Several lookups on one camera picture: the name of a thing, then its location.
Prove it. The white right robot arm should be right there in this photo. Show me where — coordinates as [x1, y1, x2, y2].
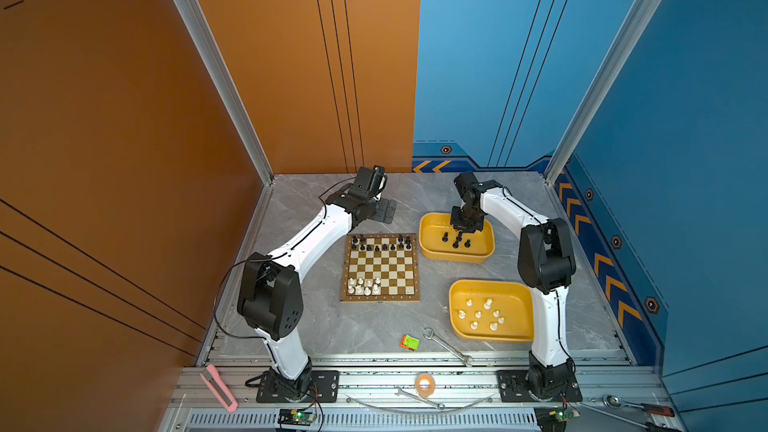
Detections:
[450, 172, 576, 371]

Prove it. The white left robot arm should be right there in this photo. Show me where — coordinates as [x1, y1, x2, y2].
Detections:
[236, 185, 391, 381]

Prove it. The wooden chess board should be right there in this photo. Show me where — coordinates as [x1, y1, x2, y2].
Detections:
[340, 233, 421, 303]

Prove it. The green circuit board right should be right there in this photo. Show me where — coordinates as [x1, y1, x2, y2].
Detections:
[534, 408, 581, 432]

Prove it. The green circuit board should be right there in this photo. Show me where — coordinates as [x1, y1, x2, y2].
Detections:
[534, 408, 581, 432]
[277, 409, 317, 430]

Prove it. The green circuit board left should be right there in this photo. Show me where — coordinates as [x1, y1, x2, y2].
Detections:
[277, 409, 317, 430]

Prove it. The yellow tray far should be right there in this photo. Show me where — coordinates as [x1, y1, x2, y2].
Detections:
[418, 212, 496, 264]

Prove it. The yellow tray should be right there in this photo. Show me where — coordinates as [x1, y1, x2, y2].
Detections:
[449, 279, 534, 343]
[418, 212, 496, 264]

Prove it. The yellow tray near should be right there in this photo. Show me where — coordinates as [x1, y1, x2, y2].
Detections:
[449, 279, 534, 343]

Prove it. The green orange small cube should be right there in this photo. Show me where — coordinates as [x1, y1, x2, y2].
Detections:
[400, 335, 420, 351]

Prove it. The silver wrench on table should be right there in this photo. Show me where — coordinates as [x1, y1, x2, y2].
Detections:
[423, 327, 474, 367]

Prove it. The tape roll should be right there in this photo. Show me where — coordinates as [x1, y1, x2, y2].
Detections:
[414, 373, 436, 398]

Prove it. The pink utility knife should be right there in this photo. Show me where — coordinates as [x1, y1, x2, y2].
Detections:
[200, 364, 238, 413]

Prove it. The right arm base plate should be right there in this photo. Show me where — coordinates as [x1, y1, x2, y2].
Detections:
[496, 367, 583, 403]

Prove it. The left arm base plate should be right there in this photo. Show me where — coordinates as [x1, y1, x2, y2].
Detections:
[256, 369, 340, 404]

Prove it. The silver wrench on rail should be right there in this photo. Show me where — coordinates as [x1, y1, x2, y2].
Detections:
[396, 387, 446, 411]

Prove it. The red handled ratchet tool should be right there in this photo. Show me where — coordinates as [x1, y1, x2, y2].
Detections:
[603, 395, 676, 417]

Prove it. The aluminium corner post left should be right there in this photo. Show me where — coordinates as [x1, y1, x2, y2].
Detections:
[173, 0, 274, 187]

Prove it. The aluminium corner post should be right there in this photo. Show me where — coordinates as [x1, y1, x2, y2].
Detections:
[173, 0, 274, 187]
[544, 0, 663, 186]

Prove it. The aluminium corner post right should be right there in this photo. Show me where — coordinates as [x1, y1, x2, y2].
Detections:
[544, 0, 663, 186]

